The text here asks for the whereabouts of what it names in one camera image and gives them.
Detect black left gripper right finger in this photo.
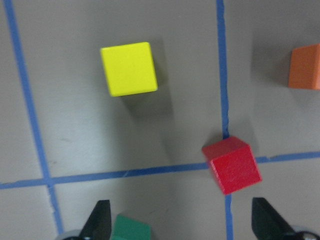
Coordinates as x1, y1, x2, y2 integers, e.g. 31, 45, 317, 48
251, 197, 304, 240

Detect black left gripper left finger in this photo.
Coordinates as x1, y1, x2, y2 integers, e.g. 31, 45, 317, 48
78, 200, 112, 240

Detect red wooden block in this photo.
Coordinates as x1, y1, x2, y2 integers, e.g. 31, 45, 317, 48
202, 136, 263, 196

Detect green wooden block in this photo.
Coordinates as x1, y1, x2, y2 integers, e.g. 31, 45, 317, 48
110, 214, 152, 240

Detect orange wooden block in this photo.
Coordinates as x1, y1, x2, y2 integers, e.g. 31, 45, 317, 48
288, 43, 320, 91

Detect yellow wooden block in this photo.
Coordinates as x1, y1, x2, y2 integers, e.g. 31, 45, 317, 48
100, 42, 158, 97

